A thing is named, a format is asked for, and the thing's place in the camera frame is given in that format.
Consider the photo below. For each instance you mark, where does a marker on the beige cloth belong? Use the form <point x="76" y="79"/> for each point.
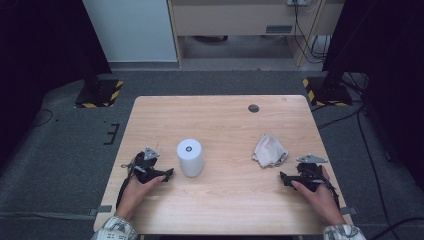
<point x="269" y="150"/>

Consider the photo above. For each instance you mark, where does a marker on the person's left hand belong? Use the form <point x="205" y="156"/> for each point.
<point x="135" y="195"/>

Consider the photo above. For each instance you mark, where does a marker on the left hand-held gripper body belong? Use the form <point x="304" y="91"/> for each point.
<point x="145" y="166"/>

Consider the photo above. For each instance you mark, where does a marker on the person's right hand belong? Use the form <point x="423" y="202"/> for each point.
<point x="321" y="203"/>

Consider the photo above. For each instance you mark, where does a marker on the light wooden desk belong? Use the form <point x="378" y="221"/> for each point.
<point x="233" y="20"/>

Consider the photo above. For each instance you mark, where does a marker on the white cylindrical bottle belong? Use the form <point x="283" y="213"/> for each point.
<point x="190" y="156"/>

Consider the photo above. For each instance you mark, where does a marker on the white power strip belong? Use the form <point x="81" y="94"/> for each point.
<point x="298" y="2"/>

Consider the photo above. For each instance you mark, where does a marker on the grey tape strip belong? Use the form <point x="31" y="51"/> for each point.
<point x="348" y="210"/>
<point x="101" y="210"/>

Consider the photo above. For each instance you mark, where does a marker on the striped black stand base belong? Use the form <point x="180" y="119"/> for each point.
<point x="328" y="93"/>
<point x="98" y="94"/>

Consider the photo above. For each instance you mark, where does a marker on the white cabinet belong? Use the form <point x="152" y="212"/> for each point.
<point x="130" y="30"/>

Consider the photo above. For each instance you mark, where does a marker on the dark curtain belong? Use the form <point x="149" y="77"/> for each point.
<point x="383" y="66"/>
<point x="43" y="60"/>

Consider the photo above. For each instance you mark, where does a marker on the grey round table grommet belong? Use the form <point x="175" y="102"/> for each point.
<point x="253" y="108"/>

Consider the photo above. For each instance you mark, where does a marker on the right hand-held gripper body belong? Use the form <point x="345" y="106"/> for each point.
<point x="310" y="173"/>

